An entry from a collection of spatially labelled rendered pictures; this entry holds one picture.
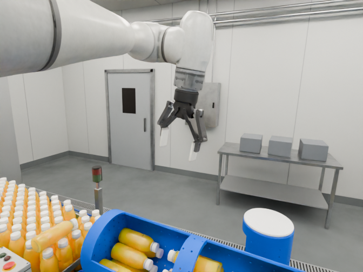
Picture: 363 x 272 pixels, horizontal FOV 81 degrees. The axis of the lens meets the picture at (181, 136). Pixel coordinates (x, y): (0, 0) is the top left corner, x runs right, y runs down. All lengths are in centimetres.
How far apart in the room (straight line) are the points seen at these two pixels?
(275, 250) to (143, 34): 122
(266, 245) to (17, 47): 133
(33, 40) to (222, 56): 398
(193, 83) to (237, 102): 344
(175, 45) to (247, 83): 344
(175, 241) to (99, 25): 96
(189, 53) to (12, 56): 46
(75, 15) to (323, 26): 404
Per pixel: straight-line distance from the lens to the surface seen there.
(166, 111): 72
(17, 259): 119
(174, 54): 64
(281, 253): 144
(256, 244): 140
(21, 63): 25
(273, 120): 404
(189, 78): 62
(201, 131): 63
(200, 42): 62
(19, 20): 23
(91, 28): 29
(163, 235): 111
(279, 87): 402
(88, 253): 103
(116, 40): 33
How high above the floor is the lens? 178
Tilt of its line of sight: 12 degrees down
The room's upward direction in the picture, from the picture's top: 1 degrees clockwise
